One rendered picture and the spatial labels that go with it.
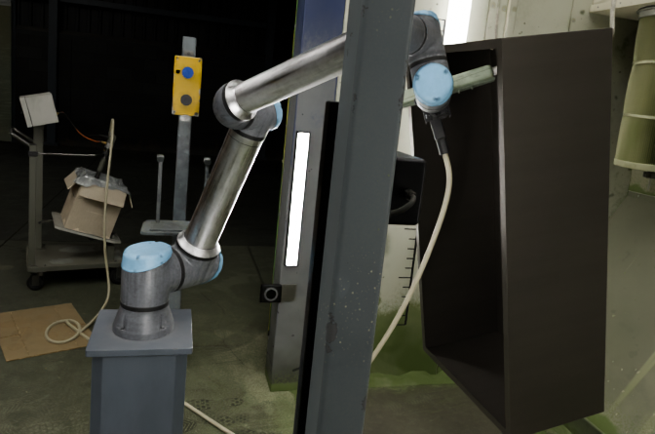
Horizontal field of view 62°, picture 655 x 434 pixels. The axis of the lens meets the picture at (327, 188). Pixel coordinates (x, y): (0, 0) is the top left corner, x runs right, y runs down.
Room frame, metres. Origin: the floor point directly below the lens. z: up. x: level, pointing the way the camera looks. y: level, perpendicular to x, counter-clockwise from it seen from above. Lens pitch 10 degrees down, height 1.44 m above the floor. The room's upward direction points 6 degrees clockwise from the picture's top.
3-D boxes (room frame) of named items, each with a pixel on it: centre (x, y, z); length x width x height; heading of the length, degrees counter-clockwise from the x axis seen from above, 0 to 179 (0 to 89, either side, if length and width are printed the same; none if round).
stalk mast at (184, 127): (2.54, 0.69, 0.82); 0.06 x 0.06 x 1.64; 16
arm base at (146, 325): (1.67, 0.55, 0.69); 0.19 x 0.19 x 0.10
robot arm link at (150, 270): (1.67, 0.54, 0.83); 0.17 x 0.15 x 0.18; 145
